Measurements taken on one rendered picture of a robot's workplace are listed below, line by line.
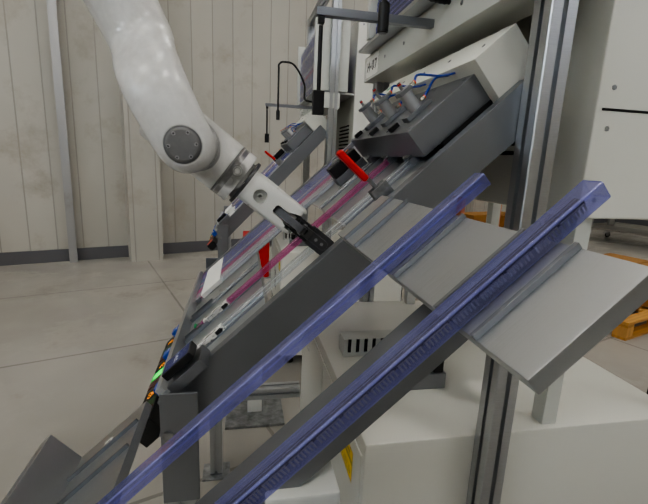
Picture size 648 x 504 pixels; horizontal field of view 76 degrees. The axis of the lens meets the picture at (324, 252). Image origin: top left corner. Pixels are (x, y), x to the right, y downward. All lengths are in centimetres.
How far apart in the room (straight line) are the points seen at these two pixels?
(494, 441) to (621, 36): 65
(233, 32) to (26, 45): 191
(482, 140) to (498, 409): 42
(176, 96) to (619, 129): 65
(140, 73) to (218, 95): 439
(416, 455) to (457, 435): 8
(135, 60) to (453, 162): 44
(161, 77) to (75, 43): 423
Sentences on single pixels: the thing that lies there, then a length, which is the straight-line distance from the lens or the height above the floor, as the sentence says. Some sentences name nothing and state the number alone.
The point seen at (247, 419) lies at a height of 1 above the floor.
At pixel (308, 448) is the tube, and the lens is 24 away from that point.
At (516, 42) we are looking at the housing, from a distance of 74.
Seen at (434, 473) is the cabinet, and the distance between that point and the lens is 84.
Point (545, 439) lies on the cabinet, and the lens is 92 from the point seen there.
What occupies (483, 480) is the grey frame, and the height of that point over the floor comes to 56.
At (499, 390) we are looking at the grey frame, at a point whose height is 73.
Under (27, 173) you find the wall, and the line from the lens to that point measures 473.
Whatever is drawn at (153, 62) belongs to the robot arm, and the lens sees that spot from 59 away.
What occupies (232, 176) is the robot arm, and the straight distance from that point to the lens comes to 64.
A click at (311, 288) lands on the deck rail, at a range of 61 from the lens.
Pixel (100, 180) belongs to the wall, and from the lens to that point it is 473.
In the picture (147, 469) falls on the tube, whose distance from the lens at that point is 39.
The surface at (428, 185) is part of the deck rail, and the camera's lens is 64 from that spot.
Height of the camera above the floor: 107
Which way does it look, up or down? 12 degrees down
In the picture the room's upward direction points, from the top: 3 degrees clockwise
